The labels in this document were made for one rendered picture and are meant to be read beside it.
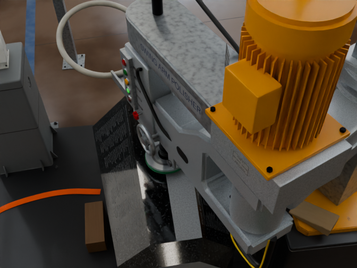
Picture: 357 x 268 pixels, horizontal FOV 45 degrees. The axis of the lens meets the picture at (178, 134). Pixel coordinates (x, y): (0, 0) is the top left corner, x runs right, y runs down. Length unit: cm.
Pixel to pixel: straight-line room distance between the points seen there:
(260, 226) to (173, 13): 81
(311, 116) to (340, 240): 119
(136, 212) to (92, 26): 286
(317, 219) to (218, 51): 99
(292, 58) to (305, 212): 127
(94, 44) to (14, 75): 168
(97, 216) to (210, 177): 140
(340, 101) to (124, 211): 115
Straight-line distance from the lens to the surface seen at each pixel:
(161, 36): 152
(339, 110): 164
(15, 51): 301
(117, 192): 229
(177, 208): 207
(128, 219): 215
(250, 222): 146
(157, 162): 215
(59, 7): 384
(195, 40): 150
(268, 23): 90
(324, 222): 210
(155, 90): 170
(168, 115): 166
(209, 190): 162
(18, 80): 279
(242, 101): 96
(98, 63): 414
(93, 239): 280
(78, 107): 374
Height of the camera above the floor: 256
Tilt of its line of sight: 48 degrees down
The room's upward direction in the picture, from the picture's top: 2 degrees counter-clockwise
